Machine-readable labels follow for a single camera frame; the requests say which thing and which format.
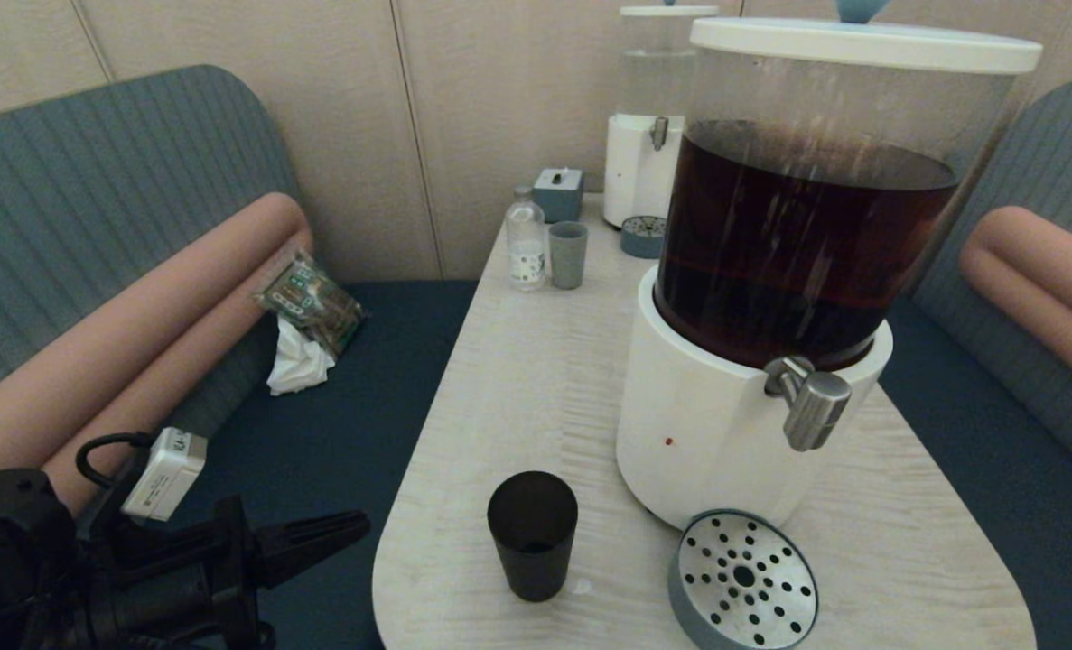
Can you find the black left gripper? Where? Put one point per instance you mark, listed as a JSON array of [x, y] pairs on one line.
[[165, 587]]

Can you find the black plastic cup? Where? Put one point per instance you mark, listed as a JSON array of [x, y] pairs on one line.
[[533, 551]]

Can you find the grey plastic cup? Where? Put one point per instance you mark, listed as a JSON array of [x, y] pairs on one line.
[[568, 257]]

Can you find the teal upholstered bench sofa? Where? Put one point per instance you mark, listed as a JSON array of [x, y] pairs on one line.
[[319, 451], [996, 469]]

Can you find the crumpled white tissue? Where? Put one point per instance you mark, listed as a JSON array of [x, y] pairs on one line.
[[299, 366]]

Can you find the pink bolster cushion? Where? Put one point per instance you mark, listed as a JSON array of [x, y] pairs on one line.
[[201, 361], [1032, 311], [1050, 253], [138, 325]]

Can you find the green snack packet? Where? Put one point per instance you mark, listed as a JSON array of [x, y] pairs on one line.
[[314, 302]]

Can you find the clear plastic bottle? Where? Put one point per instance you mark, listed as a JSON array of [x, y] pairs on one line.
[[526, 253]]

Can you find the large tea drink dispenser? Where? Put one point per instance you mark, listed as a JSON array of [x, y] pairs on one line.
[[707, 424]]

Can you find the grey tissue box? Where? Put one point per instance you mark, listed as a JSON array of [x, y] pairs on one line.
[[558, 197]]

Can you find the large round drip tray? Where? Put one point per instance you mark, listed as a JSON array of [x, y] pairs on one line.
[[743, 551]]

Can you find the small round drip tray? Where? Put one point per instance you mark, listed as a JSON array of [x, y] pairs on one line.
[[641, 238]]

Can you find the small water drink dispenser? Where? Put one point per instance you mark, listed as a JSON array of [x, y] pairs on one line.
[[630, 171]]

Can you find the large metal dispenser tap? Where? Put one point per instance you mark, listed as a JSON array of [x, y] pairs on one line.
[[815, 406]]

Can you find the small metal dispenser tap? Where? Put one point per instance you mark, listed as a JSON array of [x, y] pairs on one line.
[[658, 134]]

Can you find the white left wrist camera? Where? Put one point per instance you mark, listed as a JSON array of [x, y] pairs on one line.
[[167, 474]]

